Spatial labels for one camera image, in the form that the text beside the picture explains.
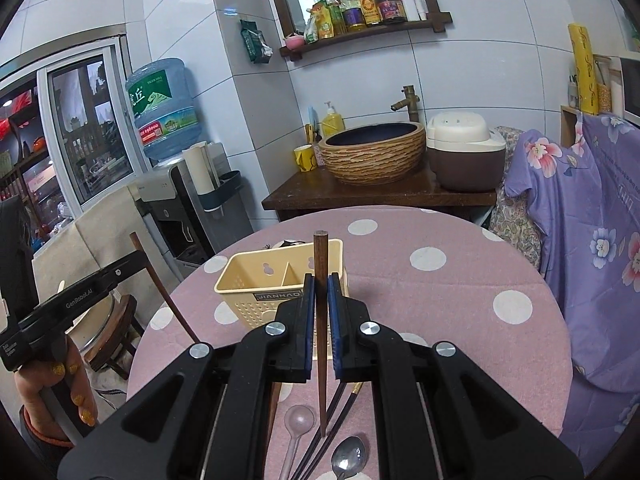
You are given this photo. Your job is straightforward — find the wooden framed mirror shelf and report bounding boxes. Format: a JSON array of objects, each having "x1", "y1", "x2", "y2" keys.
[{"x1": 273, "y1": 0, "x2": 452, "y2": 62}]

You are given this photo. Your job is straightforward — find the yellow oil bottle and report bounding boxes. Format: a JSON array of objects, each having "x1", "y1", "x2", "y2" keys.
[{"x1": 359, "y1": 0, "x2": 382, "y2": 26}]

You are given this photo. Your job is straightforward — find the translucent plastic spoon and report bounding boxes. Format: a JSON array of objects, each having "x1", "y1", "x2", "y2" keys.
[{"x1": 279, "y1": 404, "x2": 316, "y2": 480}]

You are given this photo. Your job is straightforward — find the sliding glass window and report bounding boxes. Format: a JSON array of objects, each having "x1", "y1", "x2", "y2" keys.
[{"x1": 1, "y1": 36, "x2": 151, "y2": 248}]

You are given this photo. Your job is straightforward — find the green hanging packet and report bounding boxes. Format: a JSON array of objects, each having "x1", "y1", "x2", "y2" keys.
[{"x1": 240, "y1": 20, "x2": 273, "y2": 64}]

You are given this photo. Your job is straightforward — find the small wooden stool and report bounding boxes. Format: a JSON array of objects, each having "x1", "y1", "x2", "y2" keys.
[{"x1": 84, "y1": 295, "x2": 144, "y2": 382}]

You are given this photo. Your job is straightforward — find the black chopstick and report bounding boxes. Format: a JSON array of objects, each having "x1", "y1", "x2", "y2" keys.
[
  {"x1": 295, "y1": 382, "x2": 363, "y2": 479},
  {"x1": 290, "y1": 381, "x2": 350, "y2": 480}
]

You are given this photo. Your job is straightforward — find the wicker textured sink basin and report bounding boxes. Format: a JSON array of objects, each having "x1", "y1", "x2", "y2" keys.
[{"x1": 319, "y1": 122, "x2": 426, "y2": 185}]

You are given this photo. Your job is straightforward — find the purple floral cloth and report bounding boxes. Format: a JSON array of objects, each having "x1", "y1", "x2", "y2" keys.
[{"x1": 504, "y1": 114, "x2": 639, "y2": 472}]

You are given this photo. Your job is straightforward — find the brown wooden chopstick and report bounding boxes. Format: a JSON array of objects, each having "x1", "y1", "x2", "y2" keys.
[
  {"x1": 129, "y1": 232, "x2": 201, "y2": 344},
  {"x1": 314, "y1": 231, "x2": 329, "y2": 437}
]

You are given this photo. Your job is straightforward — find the bronze faucet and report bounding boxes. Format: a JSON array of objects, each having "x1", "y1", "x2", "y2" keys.
[{"x1": 390, "y1": 84, "x2": 420, "y2": 122}]

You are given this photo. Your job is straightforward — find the yellow rolled mat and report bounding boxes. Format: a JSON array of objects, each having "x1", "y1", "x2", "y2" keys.
[{"x1": 567, "y1": 23, "x2": 599, "y2": 115}]

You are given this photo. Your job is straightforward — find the yellow soap dispenser bottle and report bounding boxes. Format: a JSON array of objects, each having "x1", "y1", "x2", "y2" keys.
[{"x1": 320, "y1": 101, "x2": 346, "y2": 139}]

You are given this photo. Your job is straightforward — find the stainless steel spoon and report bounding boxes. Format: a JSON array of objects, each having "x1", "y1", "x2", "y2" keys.
[{"x1": 331, "y1": 436, "x2": 369, "y2": 480}]

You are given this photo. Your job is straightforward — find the white brown rice cooker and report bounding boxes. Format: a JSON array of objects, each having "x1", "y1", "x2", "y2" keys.
[{"x1": 426, "y1": 110, "x2": 506, "y2": 193}]

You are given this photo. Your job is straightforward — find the white microwave oven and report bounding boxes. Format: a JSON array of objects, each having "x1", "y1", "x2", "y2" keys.
[{"x1": 620, "y1": 53, "x2": 640, "y2": 126}]

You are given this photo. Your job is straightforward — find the person left hand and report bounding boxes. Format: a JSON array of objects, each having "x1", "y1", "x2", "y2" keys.
[{"x1": 14, "y1": 336, "x2": 98, "y2": 446}]

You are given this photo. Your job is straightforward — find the blue water jug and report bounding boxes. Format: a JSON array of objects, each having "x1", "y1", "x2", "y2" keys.
[{"x1": 125, "y1": 58, "x2": 203, "y2": 162}]

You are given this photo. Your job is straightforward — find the paper cup stack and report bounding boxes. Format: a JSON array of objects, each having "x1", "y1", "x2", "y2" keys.
[{"x1": 182, "y1": 141, "x2": 216, "y2": 196}]

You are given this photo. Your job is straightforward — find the yellow mug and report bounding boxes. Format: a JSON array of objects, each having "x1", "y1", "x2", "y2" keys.
[{"x1": 293, "y1": 144, "x2": 318, "y2": 172}]

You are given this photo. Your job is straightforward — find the dark wooden counter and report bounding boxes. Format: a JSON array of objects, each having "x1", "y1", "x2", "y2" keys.
[{"x1": 262, "y1": 162, "x2": 497, "y2": 221}]

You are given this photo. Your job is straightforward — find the water dispenser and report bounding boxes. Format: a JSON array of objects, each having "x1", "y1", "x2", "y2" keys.
[{"x1": 130, "y1": 142, "x2": 253, "y2": 280}]

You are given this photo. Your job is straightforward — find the cream plastic utensil holder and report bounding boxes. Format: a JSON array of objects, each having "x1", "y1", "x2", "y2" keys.
[{"x1": 214, "y1": 237, "x2": 350, "y2": 334}]

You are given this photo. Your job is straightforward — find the dark soy sauce bottle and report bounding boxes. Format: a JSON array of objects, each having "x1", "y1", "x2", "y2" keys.
[{"x1": 375, "y1": 0, "x2": 407, "y2": 25}]

